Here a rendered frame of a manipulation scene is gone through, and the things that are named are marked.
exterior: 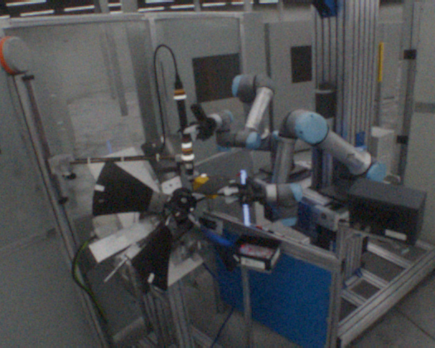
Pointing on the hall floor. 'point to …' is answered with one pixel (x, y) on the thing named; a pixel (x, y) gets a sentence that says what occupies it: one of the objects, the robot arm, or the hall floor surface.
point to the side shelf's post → (146, 314)
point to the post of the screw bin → (248, 306)
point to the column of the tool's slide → (64, 224)
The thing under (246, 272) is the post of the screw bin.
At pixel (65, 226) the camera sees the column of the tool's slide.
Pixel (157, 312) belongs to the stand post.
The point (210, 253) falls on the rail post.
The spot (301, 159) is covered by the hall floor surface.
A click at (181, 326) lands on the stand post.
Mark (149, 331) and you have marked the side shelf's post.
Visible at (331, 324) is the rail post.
